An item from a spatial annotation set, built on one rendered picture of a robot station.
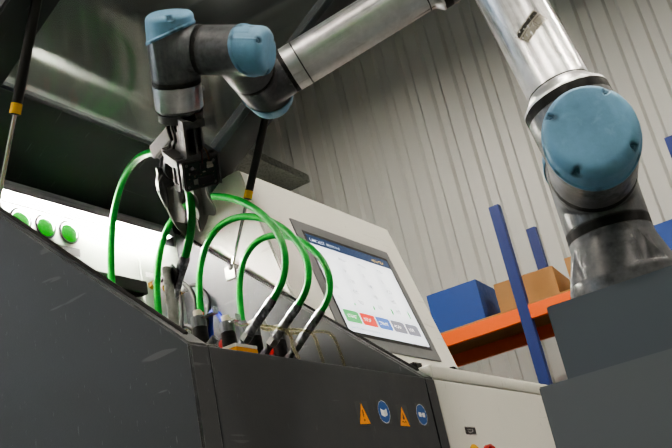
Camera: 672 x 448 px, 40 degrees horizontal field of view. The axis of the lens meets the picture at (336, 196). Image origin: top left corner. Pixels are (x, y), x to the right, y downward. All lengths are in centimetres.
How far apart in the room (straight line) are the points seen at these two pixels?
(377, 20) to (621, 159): 49
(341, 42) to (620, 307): 59
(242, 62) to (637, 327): 65
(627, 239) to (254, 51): 58
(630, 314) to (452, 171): 766
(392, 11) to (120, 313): 61
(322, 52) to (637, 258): 57
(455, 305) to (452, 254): 151
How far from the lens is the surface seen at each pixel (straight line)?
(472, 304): 718
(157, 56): 142
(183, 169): 145
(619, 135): 117
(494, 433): 200
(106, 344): 134
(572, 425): 119
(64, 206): 193
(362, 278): 235
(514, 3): 128
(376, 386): 161
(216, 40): 138
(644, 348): 121
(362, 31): 147
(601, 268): 125
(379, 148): 931
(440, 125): 904
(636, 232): 128
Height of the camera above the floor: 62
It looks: 23 degrees up
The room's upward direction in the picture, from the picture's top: 12 degrees counter-clockwise
